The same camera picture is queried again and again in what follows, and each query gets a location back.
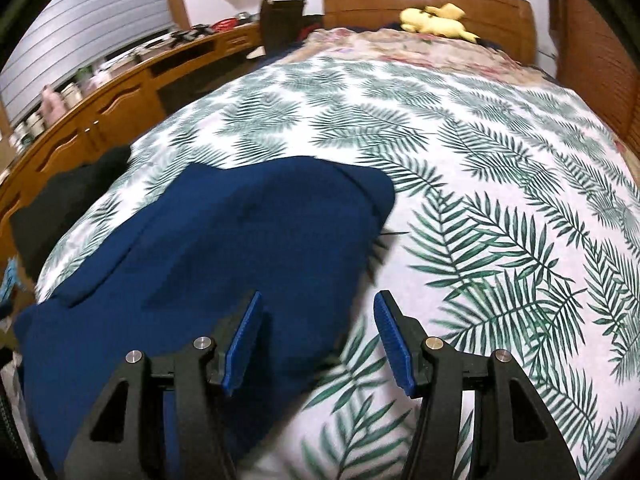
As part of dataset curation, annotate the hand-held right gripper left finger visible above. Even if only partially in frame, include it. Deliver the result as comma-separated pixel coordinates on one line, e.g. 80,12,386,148
64,290,264,480

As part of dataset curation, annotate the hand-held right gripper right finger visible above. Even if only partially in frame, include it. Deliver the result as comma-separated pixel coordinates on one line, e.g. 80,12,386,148
374,290,581,480

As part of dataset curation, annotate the navy blue suit jacket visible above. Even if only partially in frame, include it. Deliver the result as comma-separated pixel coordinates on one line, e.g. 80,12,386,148
15,156,398,476

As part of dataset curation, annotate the leaf-print bed sheet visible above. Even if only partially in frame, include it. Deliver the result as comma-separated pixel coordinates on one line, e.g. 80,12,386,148
37,55,640,480

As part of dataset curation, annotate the black cloth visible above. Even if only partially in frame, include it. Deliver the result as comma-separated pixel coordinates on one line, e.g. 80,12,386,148
10,145,132,281

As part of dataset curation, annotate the wooden desk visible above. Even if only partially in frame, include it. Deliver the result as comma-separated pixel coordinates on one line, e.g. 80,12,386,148
0,22,263,261

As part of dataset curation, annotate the floral blanket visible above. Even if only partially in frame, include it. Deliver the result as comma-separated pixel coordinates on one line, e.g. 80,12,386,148
277,27,556,86

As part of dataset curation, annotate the pink bottle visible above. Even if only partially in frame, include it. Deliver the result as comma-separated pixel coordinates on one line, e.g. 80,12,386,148
42,87,66,116

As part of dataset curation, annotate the black device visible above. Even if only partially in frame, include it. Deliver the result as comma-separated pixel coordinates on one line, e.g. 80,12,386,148
170,25,216,43

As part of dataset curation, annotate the dark chair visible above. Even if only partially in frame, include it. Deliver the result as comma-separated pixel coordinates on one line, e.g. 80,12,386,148
260,0,323,56

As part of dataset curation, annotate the yellow plush toy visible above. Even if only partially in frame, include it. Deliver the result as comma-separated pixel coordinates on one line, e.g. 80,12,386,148
400,3,481,43

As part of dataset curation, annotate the wooden headboard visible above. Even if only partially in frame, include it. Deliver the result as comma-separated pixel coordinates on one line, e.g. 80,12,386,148
322,0,536,66

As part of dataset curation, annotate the grey window blind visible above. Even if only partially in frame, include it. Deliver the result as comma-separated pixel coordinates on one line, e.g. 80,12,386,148
0,0,178,111

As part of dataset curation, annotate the wooden louvered wardrobe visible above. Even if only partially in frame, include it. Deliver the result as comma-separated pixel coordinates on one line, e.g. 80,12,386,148
547,0,633,146

